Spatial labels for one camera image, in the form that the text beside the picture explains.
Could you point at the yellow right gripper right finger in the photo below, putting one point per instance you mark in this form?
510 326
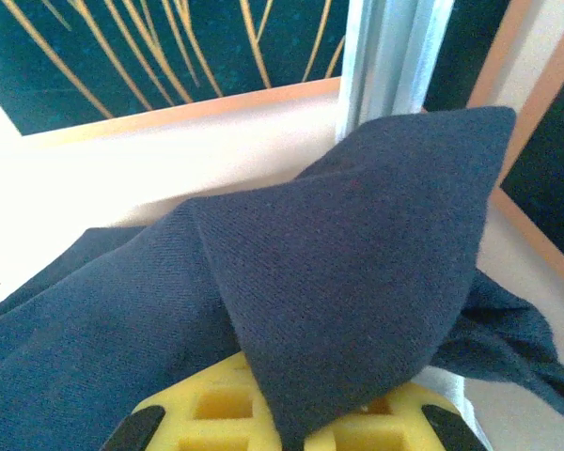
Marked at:
395 427

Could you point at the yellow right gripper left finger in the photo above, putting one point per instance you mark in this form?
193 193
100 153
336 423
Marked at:
216 413

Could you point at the navy blue t-shirt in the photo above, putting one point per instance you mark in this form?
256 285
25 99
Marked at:
348 244

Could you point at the aluminium frame post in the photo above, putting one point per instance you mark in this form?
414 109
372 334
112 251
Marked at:
385 61

